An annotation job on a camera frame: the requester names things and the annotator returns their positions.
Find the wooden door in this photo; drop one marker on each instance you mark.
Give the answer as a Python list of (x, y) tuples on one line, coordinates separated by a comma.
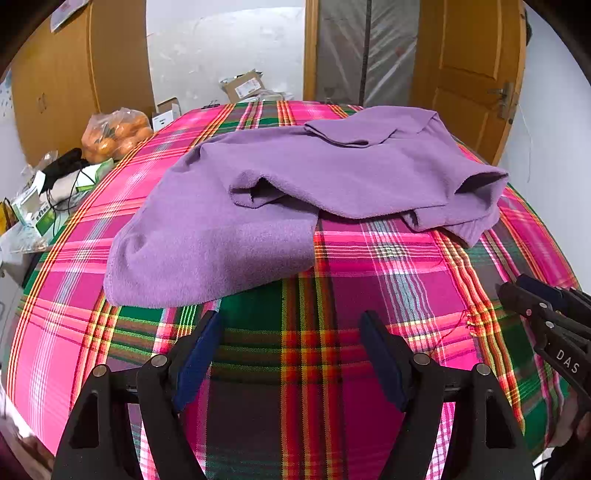
[(461, 55)]

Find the bag of oranges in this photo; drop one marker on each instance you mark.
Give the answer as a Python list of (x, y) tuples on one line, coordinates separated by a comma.
[(115, 136)]

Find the cartoon wall sticker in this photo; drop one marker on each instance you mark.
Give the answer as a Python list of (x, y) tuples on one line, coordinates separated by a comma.
[(4, 99)]

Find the wooden door frame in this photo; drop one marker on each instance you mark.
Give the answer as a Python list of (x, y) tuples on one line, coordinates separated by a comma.
[(310, 46)]

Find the glass top table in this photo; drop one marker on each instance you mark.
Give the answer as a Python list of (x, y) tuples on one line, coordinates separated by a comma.
[(18, 242)]

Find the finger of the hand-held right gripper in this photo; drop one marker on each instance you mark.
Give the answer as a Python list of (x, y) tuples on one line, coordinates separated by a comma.
[(519, 297), (540, 290)]

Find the wooden wardrobe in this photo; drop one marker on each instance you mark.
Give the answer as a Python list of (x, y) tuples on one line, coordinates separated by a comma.
[(69, 69)]

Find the purple fleece pants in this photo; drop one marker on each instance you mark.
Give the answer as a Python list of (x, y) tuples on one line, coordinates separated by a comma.
[(277, 184)]

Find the white plastic bag red print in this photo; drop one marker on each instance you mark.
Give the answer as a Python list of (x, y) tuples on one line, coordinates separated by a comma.
[(67, 14)]

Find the person's right hand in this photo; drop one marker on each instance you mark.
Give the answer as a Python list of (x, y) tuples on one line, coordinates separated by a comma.
[(577, 422)]

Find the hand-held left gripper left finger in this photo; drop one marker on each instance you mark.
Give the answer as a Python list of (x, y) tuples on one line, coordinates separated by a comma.
[(199, 360)]

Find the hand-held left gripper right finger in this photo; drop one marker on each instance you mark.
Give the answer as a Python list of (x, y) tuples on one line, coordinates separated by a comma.
[(383, 360)]

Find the small white box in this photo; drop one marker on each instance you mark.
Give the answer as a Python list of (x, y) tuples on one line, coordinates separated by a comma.
[(166, 115)]

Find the green white carton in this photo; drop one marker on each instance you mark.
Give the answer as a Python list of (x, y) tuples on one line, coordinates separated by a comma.
[(34, 210)]

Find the yellow bag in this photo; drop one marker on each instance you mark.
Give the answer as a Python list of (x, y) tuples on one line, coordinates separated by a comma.
[(7, 214)]

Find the clear plastic door curtain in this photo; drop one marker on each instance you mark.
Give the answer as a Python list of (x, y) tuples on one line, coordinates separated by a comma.
[(369, 50)]

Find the pink green plaid blanket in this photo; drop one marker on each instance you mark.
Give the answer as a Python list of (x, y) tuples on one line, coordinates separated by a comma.
[(332, 295)]

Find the white cloth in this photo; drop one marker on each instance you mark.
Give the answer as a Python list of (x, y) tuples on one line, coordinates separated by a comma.
[(64, 187)]

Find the cardboard box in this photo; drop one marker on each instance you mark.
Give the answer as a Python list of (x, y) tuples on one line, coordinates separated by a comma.
[(242, 85)]

